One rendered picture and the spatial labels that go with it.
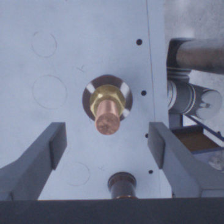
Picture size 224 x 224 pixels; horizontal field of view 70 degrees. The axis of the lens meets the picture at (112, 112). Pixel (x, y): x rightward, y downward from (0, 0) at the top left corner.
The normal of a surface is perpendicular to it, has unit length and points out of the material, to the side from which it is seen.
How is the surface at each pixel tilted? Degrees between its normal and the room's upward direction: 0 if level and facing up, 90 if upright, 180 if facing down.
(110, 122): 0
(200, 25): 0
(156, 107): 11
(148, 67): 0
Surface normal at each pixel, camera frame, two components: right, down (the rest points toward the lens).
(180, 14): 0.03, 0.30
